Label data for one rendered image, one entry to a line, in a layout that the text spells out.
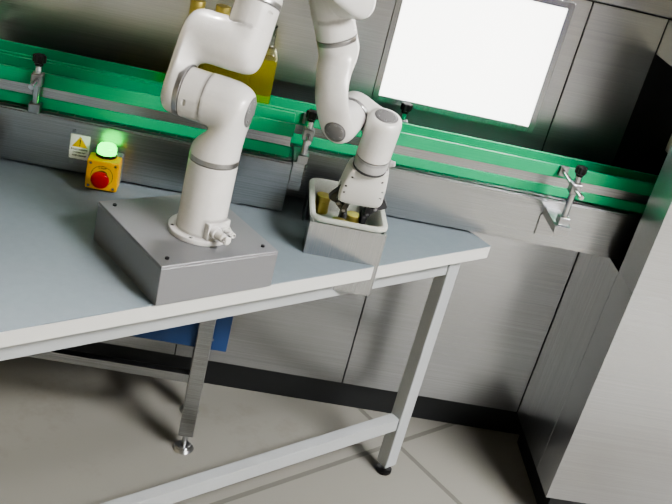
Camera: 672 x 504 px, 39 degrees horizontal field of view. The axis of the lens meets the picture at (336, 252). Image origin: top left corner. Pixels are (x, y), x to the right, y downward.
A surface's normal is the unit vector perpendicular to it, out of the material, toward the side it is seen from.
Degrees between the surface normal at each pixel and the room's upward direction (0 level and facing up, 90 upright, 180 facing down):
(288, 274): 0
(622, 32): 90
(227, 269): 90
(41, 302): 0
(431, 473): 0
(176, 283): 90
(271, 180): 90
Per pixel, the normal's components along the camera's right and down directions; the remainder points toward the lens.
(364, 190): 0.03, 0.71
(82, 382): 0.22, -0.87
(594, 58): 0.04, 0.46
